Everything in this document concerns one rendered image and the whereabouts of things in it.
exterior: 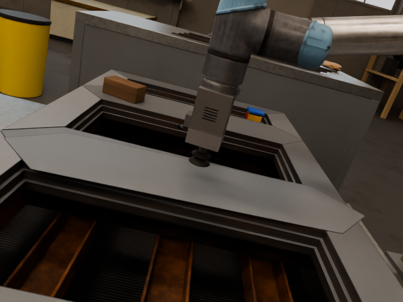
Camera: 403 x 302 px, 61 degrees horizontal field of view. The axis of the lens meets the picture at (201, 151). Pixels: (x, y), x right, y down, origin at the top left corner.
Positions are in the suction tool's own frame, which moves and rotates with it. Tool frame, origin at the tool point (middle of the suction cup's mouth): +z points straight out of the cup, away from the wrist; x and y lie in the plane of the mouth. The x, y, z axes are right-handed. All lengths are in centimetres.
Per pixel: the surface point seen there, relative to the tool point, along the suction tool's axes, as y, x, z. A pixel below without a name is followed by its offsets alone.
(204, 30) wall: -803, -140, 18
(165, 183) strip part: 5.0, -4.7, 4.0
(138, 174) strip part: 5.2, -10.2, 4.0
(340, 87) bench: -89, 41, -12
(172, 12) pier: -769, -219, -3
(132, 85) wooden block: -37.1, -29.0, -1.0
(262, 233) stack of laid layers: 6.3, 15.3, 7.3
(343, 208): -7.9, 32.1, 3.9
